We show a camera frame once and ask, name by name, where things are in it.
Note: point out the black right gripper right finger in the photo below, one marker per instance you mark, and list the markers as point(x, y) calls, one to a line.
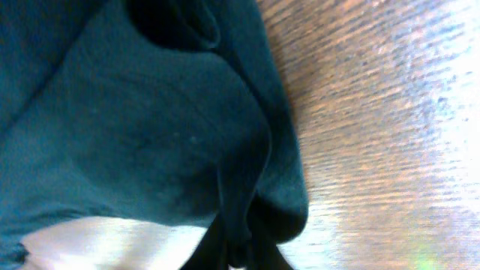
point(265, 254)

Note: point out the dark green t-shirt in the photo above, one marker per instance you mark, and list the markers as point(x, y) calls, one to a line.
point(171, 112)

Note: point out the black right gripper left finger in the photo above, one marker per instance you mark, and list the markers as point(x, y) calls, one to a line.
point(211, 252)

